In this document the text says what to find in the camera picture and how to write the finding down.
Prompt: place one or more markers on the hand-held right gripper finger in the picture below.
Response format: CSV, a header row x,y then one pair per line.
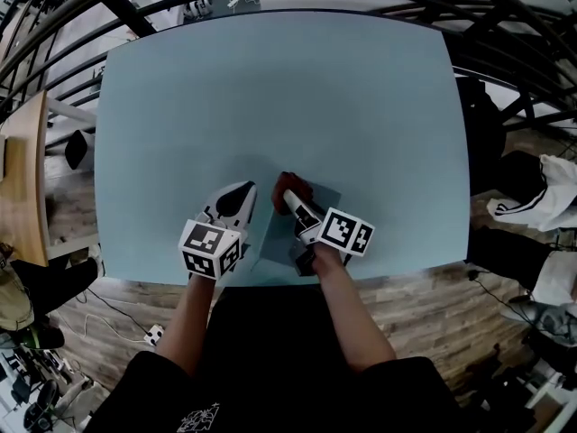
x,y
301,212

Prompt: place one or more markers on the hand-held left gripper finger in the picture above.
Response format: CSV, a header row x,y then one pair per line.
x,y
248,214
210,205

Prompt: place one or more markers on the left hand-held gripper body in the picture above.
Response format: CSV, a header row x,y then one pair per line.
x,y
203,242

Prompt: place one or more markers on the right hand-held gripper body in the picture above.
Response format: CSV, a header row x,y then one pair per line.
x,y
345,233

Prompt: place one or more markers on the red-brown cloth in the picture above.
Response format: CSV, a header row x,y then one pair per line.
x,y
288,185

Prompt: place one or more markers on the grey pad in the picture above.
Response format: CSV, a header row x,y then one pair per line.
x,y
279,242

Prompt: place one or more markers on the person's left forearm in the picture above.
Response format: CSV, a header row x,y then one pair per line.
x,y
189,323

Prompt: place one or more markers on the person's right forearm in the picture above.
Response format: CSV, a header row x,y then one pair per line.
x,y
347,314

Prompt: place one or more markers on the white power strip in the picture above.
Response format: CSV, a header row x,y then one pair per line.
x,y
153,335

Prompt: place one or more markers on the person's black shirt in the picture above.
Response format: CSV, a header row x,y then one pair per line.
x,y
270,354

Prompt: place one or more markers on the grey trash bin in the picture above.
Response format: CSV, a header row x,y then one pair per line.
x,y
76,149

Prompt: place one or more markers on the black bag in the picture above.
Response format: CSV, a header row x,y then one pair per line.
x,y
478,133

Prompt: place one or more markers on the wooden side table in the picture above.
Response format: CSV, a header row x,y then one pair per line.
x,y
24,187

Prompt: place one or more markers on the black flat device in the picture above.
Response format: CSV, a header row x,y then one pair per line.
x,y
43,337

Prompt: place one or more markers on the white jacket with black stripes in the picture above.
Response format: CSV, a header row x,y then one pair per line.
x,y
550,196

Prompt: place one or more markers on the white box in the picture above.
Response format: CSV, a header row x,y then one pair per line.
x,y
2,156

